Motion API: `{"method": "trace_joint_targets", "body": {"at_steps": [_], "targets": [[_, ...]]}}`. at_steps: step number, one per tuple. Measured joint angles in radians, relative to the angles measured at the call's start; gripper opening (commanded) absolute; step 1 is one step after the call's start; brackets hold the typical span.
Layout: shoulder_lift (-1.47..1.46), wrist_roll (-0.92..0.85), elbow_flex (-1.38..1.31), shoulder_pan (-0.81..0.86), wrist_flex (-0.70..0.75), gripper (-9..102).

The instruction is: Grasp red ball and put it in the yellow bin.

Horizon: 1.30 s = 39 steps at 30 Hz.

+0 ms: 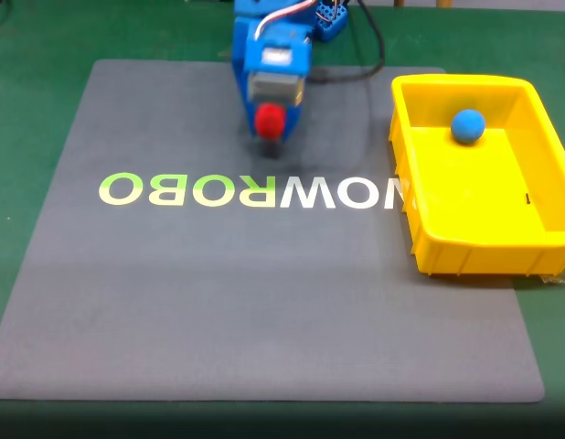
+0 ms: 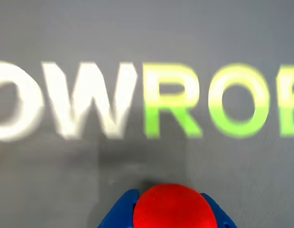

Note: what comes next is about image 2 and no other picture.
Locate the grey mat with NOWROBO print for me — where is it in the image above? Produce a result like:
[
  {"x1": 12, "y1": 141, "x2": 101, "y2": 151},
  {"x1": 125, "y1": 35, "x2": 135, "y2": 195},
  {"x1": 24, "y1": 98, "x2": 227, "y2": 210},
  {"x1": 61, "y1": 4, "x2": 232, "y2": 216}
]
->
[{"x1": 0, "y1": 0, "x2": 294, "y2": 228}]

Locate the red ball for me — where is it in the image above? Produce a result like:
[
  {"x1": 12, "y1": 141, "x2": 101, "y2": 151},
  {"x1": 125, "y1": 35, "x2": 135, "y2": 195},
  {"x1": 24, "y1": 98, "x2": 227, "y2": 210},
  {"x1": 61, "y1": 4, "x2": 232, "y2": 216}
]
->
[{"x1": 133, "y1": 183, "x2": 218, "y2": 228}]

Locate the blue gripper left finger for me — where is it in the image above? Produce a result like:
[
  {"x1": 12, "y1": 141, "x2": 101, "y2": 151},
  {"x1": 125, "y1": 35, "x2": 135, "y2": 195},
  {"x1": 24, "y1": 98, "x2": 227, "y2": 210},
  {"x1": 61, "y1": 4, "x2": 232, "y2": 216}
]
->
[{"x1": 98, "y1": 189, "x2": 140, "y2": 228}]

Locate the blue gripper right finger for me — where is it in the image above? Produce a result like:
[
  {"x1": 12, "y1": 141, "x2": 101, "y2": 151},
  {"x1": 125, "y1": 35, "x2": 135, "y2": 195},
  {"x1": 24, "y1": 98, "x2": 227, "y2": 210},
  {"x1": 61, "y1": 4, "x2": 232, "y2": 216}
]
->
[{"x1": 199, "y1": 192, "x2": 238, "y2": 228}]

